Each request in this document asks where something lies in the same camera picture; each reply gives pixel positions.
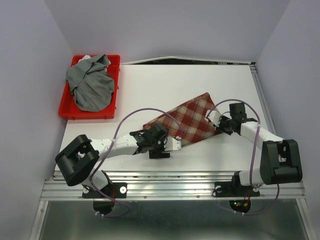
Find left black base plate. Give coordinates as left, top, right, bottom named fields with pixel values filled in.
left=82, top=182, right=128, bottom=199

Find red plaid skirt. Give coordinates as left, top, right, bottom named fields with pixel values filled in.
left=142, top=92, right=220, bottom=147

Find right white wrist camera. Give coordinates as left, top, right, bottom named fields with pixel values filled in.
left=204, top=110, right=222, bottom=128

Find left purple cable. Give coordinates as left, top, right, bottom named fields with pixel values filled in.
left=90, top=107, right=183, bottom=218

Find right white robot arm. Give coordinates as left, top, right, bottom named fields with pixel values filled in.
left=206, top=102, right=303, bottom=198

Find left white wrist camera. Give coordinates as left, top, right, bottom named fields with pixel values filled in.
left=164, top=136, right=182, bottom=152

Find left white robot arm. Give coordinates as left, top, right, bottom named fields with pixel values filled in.
left=55, top=123, right=182, bottom=198

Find grey skirt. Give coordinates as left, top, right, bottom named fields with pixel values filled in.
left=65, top=54, right=115, bottom=113

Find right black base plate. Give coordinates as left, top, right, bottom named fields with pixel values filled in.
left=212, top=181, right=260, bottom=198

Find purple cable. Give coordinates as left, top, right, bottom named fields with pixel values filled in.
left=204, top=99, right=280, bottom=216
left=90, top=107, right=183, bottom=218

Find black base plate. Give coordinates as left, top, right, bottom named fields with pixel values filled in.
left=82, top=182, right=128, bottom=199
left=212, top=181, right=260, bottom=198

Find red plastic bin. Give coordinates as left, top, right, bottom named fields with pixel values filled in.
left=58, top=54, right=121, bottom=120

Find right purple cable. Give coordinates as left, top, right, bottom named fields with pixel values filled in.
left=204, top=99, right=280, bottom=216

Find aluminium right side rail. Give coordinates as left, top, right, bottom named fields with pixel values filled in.
left=248, top=61, right=302, bottom=180

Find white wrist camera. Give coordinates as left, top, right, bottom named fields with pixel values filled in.
left=204, top=110, right=222, bottom=128
left=164, top=136, right=182, bottom=152

